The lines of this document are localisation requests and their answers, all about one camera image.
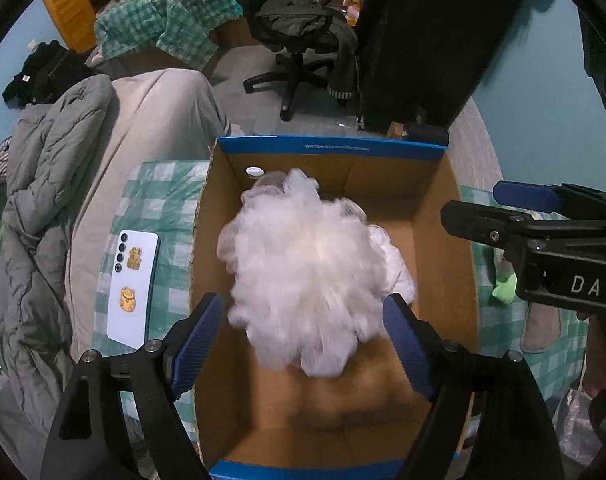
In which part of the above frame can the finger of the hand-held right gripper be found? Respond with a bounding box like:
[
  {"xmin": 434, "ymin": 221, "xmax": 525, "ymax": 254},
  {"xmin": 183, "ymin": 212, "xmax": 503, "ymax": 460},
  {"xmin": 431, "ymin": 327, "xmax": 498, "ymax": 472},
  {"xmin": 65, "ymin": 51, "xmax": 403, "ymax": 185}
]
[
  {"xmin": 493, "ymin": 181, "xmax": 606, "ymax": 221},
  {"xmin": 440, "ymin": 201, "xmax": 540, "ymax": 257}
]

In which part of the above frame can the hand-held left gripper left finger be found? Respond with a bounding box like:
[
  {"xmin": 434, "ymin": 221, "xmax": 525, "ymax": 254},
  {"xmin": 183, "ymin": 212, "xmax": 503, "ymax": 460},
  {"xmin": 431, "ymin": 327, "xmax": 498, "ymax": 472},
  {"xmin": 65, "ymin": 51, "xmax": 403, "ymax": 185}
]
[{"xmin": 40, "ymin": 292, "xmax": 226, "ymax": 480}]

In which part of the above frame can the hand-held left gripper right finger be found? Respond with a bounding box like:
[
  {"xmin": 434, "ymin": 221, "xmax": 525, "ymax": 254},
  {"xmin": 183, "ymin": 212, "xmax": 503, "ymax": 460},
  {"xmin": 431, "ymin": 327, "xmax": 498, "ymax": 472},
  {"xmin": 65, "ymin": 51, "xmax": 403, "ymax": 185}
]
[{"xmin": 383, "ymin": 292, "xmax": 566, "ymax": 480}]

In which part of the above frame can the light green cloth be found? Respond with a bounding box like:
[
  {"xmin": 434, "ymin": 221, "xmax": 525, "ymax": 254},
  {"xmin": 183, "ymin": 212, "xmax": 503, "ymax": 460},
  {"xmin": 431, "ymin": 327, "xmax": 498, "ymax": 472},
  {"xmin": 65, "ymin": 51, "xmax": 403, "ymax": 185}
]
[{"xmin": 492, "ymin": 270, "xmax": 520, "ymax": 307}]

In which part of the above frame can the white mesh bath pouf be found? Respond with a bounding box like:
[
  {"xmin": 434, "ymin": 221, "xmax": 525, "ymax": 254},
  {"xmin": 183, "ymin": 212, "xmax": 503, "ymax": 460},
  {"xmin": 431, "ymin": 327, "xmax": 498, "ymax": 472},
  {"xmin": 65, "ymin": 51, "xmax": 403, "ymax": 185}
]
[{"xmin": 218, "ymin": 167, "xmax": 389, "ymax": 378}]

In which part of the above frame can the blue-rimmed cardboard box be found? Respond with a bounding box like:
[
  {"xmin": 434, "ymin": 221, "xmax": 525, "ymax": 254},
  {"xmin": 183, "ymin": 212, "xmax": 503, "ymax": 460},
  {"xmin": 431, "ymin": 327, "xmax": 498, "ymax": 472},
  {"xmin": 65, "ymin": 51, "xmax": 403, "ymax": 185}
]
[{"xmin": 189, "ymin": 135, "xmax": 480, "ymax": 480}]

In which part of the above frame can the person's right hand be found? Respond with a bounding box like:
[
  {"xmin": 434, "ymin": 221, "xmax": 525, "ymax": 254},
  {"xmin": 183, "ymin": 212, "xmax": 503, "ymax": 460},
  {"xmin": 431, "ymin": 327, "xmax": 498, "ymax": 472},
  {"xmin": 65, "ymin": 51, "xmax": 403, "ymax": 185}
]
[{"xmin": 582, "ymin": 312, "xmax": 606, "ymax": 401}]

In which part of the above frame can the beige cloth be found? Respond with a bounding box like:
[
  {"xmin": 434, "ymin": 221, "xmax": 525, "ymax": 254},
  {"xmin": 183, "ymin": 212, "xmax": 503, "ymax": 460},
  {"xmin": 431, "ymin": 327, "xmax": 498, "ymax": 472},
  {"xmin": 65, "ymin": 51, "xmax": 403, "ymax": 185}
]
[{"xmin": 520, "ymin": 300, "xmax": 562, "ymax": 354}]

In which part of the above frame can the white cloth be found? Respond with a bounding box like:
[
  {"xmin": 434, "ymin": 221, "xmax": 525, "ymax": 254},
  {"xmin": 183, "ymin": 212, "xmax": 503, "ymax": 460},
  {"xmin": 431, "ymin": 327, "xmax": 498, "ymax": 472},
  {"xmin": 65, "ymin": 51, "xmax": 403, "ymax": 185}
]
[{"xmin": 367, "ymin": 225, "xmax": 417, "ymax": 307}]

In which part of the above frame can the white smartphone with gold stickers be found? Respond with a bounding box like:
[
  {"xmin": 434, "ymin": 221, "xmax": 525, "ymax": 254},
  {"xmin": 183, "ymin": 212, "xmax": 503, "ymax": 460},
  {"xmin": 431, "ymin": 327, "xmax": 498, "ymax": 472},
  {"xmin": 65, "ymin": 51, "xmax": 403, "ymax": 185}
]
[{"xmin": 106, "ymin": 230, "xmax": 161, "ymax": 350}]

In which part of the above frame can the black cylinder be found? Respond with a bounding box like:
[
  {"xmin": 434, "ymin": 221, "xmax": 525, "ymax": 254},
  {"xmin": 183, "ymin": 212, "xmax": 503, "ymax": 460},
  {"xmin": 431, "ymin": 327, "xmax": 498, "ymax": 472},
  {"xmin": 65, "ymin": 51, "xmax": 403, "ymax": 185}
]
[{"xmin": 407, "ymin": 124, "xmax": 450, "ymax": 147}]

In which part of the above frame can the clear plastic bag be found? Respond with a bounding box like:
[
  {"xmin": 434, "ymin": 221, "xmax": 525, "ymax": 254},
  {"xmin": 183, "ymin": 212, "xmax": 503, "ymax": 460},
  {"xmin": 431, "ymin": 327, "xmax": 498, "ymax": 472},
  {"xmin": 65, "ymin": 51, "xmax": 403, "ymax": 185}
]
[{"xmin": 550, "ymin": 387, "xmax": 606, "ymax": 468}]

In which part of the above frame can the green checkered plastic tablecloth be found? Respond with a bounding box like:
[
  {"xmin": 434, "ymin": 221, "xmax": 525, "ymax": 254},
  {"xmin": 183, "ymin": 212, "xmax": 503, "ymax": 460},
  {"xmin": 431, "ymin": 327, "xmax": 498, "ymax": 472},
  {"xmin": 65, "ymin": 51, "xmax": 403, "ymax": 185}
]
[{"xmin": 92, "ymin": 160, "xmax": 591, "ymax": 480}]

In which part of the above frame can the black hanging garment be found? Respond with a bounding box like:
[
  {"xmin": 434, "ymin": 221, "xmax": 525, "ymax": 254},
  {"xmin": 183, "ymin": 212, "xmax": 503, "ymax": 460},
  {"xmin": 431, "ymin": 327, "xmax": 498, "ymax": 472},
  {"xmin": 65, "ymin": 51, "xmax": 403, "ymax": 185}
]
[{"xmin": 355, "ymin": 0, "xmax": 530, "ymax": 137}]

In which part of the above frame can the grey quilted blanket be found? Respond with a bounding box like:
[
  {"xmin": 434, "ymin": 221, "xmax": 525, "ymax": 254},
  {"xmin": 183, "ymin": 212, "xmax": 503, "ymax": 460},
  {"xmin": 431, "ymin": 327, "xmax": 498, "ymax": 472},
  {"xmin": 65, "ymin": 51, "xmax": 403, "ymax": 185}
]
[{"xmin": 0, "ymin": 75, "xmax": 120, "ymax": 461}]

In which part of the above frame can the beige bedding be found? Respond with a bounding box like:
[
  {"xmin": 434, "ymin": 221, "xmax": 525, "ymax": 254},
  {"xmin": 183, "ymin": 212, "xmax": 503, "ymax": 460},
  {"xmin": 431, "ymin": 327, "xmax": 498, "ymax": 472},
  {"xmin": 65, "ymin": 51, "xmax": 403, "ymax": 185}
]
[{"xmin": 65, "ymin": 67, "xmax": 230, "ymax": 361}]

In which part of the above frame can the black office chair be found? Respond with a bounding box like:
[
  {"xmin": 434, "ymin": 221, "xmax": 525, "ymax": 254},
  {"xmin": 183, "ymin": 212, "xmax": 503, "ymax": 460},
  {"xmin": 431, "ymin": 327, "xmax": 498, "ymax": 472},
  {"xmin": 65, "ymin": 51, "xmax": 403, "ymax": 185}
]
[{"xmin": 243, "ymin": 0, "xmax": 359, "ymax": 122}]

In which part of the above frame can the dark grey garment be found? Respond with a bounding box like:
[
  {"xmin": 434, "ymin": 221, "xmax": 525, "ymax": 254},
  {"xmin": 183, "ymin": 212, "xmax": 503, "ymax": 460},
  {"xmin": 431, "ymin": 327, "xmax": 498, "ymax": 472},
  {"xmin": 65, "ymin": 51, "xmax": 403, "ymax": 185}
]
[{"xmin": 254, "ymin": 0, "xmax": 359, "ymax": 102}]

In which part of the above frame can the black clothing pile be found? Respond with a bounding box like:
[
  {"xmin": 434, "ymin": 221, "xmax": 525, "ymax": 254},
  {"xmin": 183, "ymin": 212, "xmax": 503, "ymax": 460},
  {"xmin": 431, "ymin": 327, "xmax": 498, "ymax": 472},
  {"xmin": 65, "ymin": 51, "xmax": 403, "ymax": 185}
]
[{"xmin": 3, "ymin": 40, "xmax": 98, "ymax": 107}]

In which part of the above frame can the crumpled green checkered cloth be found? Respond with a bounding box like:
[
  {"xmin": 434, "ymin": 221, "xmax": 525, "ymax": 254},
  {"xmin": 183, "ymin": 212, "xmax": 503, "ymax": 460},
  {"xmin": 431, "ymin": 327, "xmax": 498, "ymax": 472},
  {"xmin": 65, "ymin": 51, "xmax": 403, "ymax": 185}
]
[{"xmin": 94, "ymin": 0, "xmax": 242, "ymax": 72}]

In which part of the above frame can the orange wooden wardrobe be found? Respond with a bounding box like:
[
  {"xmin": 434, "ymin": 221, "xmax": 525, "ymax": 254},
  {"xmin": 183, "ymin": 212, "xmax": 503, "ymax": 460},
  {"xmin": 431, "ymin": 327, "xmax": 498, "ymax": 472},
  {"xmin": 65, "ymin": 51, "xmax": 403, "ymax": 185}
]
[{"xmin": 40, "ymin": 0, "xmax": 134, "ymax": 54}]

